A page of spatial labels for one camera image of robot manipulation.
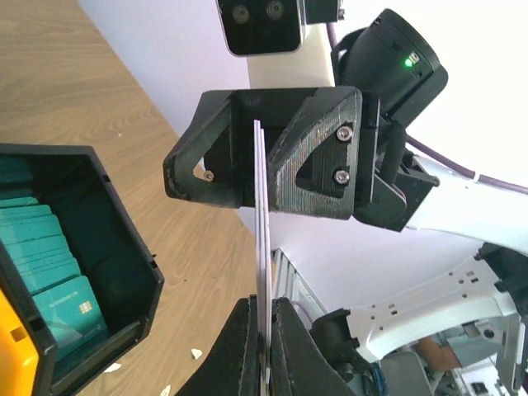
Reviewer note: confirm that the black right card bin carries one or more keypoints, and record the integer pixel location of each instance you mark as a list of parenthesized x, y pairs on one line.
[(122, 271)]

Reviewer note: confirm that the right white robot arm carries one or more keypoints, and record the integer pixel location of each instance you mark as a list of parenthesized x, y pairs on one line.
[(391, 59)]

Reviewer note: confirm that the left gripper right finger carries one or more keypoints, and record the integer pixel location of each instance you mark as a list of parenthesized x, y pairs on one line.
[(297, 365)]

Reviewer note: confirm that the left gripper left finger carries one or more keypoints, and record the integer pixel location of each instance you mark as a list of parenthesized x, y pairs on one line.
[(232, 366)]

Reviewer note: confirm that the teal cards stack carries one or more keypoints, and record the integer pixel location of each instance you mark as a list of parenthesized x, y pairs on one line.
[(34, 234)]

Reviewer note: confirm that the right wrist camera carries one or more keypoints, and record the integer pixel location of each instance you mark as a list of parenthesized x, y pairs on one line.
[(286, 44)]

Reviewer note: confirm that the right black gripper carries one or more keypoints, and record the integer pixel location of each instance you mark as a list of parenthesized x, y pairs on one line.
[(247, 123)]

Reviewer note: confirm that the orange middle card bin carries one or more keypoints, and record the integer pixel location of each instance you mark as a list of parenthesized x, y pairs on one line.
[(19, 357)]

